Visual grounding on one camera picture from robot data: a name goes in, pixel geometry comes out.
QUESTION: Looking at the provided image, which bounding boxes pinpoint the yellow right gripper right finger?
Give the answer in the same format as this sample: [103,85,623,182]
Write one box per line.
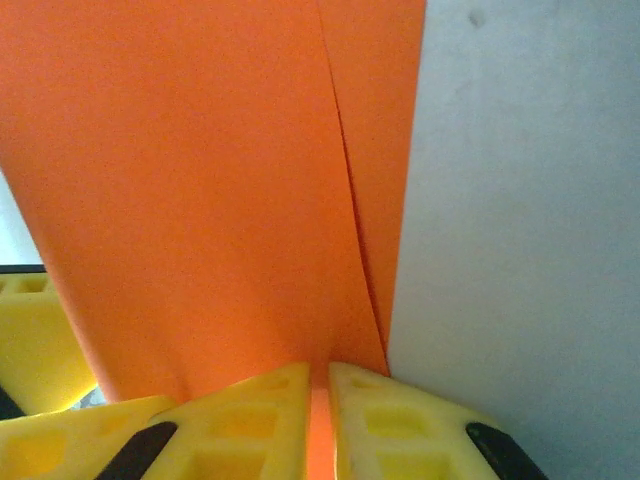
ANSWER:
[327,360,551,480]

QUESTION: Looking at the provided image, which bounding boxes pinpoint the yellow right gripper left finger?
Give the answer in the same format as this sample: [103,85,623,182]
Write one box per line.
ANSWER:
[97,362,311,480]

